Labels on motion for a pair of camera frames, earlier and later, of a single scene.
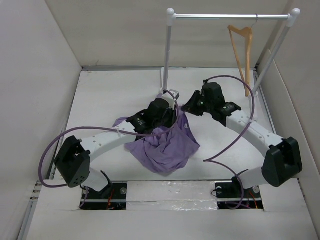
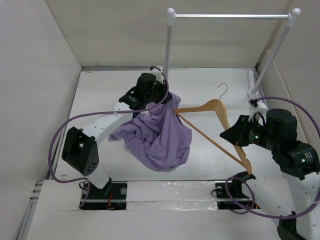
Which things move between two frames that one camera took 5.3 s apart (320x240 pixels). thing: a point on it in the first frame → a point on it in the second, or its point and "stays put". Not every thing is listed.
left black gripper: [173, 118] → [162, 86]
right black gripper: [191, 106] → [236, 134]
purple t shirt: [166, 153] stays put
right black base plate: [232, 195] stays put
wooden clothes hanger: [248, 32] → [242, 159]
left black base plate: [113, 197] stays put
